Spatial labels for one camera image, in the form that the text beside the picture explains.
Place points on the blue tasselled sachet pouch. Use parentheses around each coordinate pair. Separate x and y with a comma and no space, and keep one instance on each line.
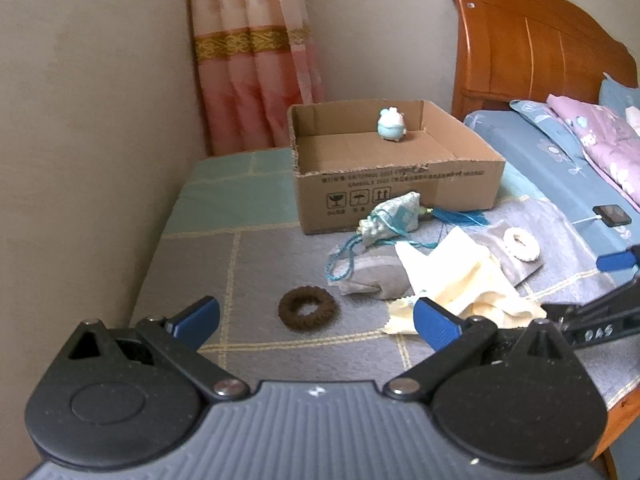
(395,217)

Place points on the grey teal checked blanket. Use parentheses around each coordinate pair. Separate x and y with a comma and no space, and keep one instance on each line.
(250,270)

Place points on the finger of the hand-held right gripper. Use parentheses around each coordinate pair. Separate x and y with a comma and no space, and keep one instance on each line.
(615,261)
(600,322)

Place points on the brown hair scrunchie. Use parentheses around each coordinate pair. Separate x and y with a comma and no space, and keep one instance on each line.
(287,310)

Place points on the wooden headboard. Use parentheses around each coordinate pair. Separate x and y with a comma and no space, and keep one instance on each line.
(525,45)

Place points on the cardboard box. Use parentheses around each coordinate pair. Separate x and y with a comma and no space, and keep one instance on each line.
(400,190)

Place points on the blue floral bedsheet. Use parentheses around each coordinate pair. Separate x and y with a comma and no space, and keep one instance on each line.
(525,170)

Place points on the flat grey cloth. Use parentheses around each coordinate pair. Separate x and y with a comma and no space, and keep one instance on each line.
(520,271)

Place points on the white hair scrunchie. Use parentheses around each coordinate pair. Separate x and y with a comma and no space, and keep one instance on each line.
(510,246)

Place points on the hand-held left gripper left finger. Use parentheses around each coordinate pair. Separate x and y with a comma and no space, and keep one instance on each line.
(197,317)

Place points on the wooden bed side rail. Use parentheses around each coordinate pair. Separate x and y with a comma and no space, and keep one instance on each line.
(625,420)

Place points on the grey cloth pouch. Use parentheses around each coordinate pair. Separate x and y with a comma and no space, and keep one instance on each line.
(370,275)

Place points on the light blue pillow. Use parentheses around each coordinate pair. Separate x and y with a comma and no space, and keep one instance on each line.
(617,92)

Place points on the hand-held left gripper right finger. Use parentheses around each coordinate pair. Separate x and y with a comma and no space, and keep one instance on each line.
(435,327)

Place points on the white cloth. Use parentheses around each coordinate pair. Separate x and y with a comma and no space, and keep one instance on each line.
(634,117)

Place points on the blue floral pillow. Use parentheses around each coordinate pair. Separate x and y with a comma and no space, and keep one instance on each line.
(540,117)

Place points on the cream cloth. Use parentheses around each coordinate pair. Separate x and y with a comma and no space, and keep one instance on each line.
(460,275)

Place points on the black phone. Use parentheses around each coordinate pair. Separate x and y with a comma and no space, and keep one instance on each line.
(612,214)

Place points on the purple floral quilt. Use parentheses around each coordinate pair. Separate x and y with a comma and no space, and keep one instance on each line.
(600,130)

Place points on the pink patterned curtain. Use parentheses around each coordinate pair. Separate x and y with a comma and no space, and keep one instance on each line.
(250,85)

